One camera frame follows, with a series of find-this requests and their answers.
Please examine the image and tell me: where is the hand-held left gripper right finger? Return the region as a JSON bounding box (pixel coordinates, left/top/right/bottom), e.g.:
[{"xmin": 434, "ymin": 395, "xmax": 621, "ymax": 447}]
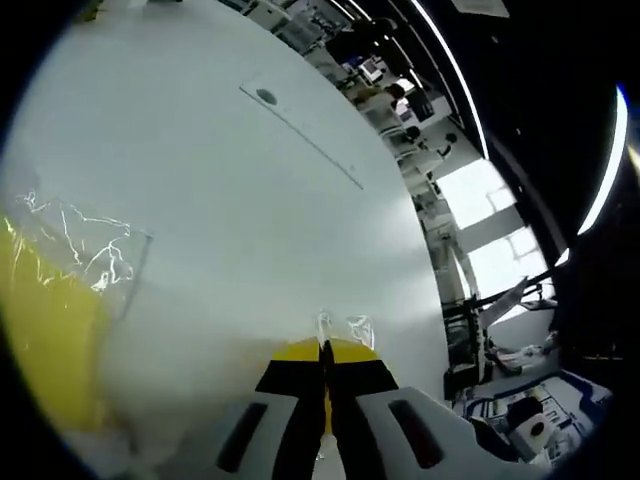
[{"xmin": 325, "ymin": 338, "xmax": 531, "ymax": 480}]

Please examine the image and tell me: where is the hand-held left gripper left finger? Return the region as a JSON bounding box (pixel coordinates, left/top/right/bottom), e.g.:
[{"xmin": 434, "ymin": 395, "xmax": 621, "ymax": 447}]
[{"xmin": 199, "ymin": 337, "xmax": 327, "ymax": 480}]

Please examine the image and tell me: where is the clear plastic bag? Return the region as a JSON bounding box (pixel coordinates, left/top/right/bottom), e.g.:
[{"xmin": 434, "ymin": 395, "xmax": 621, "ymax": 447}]
[{"xmin": 0, "ymin": 192, "xmax": 154, "ymax": 446}]

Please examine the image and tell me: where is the white device with black lens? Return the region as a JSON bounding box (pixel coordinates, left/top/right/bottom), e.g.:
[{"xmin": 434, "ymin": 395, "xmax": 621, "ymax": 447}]
[{"xmin": 505, "ymin": 396, "xmax": 552, "ymax": 450}]

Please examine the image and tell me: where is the bright window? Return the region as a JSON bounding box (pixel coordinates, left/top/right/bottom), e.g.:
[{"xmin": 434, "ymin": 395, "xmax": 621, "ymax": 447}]
[{"xmin": 438, "ymin": 159, "xmax": 550, "ymax": 302}]

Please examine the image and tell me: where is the white ceiling light strip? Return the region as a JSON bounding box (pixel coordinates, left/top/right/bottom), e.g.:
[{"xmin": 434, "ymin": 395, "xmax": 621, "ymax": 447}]
[{"xmin": 413, "ymin": 0, "xmax": 492, "ymax": 154}]

